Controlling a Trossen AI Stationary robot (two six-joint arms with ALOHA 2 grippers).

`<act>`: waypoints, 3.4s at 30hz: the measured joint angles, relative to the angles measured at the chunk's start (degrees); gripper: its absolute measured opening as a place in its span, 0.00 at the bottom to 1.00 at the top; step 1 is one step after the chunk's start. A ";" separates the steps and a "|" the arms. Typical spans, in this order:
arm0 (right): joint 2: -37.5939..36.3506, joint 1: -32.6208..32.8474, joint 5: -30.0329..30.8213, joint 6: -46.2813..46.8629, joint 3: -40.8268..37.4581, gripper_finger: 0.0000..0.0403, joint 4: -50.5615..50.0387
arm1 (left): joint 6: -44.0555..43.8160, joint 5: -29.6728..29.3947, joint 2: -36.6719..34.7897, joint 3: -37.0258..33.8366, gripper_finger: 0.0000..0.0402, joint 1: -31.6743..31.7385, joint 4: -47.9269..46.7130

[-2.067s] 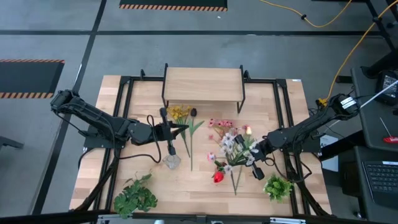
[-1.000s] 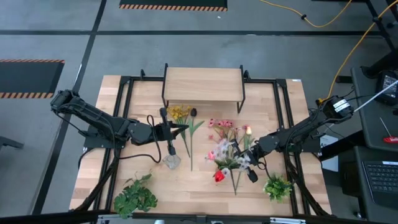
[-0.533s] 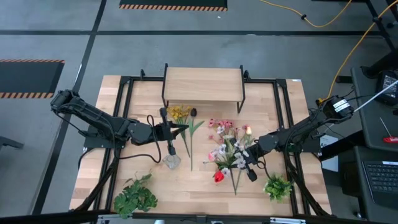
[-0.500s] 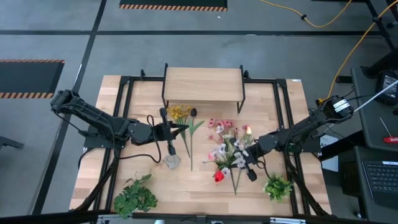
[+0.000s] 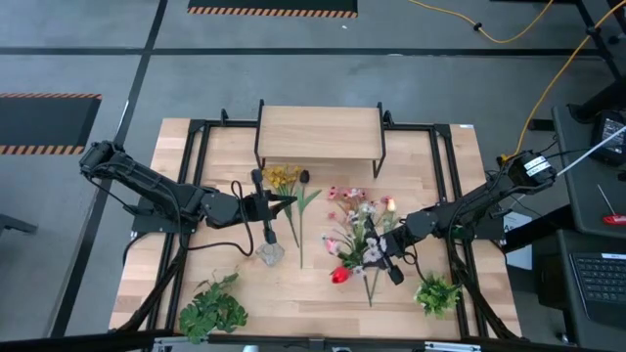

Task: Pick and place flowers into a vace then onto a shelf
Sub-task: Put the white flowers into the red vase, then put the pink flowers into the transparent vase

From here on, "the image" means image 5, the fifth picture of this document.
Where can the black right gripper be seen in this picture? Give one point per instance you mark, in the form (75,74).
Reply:
(401,242)

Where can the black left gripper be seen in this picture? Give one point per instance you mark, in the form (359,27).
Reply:
(252,207)

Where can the white blossom spray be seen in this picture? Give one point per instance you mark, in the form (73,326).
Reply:
(372,254)

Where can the yellow artificial flower bunch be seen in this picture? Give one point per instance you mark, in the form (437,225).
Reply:
(279,176)

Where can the red artificial tulip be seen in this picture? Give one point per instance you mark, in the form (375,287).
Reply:
(341,275)

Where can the pink artificial tulip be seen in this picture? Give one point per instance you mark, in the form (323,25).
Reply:
(332,246)

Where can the clear cut-glass vase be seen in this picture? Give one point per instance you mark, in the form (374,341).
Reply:
(270,255)

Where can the pink blossom spray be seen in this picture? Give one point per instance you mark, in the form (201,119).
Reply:
(334,193)

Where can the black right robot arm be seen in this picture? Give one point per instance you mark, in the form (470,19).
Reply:
(469,207)

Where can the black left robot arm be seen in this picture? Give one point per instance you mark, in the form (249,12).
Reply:
(147,181)

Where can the wooden shelf with black legs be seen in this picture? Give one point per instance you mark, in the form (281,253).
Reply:
(318,132)

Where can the small green plant white pot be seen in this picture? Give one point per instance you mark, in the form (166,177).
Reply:
(436,295)

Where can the dark green monstera plant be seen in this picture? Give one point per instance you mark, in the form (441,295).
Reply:
(210,313)

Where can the white paper sheet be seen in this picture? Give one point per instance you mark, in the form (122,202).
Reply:
(521,254)

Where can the black desk with laptop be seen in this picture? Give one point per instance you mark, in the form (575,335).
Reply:
(548,293)

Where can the black hazard-striped floor mat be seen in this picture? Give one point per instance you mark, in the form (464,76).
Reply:
(271,4)
(44,122)

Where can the black desk with tablet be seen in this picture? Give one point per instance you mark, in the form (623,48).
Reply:
(587,205)

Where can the black laptop keyboard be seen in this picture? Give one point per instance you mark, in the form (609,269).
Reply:
(601,283)

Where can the grey metal stand foot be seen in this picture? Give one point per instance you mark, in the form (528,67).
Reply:
(14,224)

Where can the black equipment stand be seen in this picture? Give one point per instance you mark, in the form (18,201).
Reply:
(601,105)

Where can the black aluminium table frame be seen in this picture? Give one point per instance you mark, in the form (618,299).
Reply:
(415,126)

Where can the black overhead rig frame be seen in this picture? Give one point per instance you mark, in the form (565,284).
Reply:
(73,342)

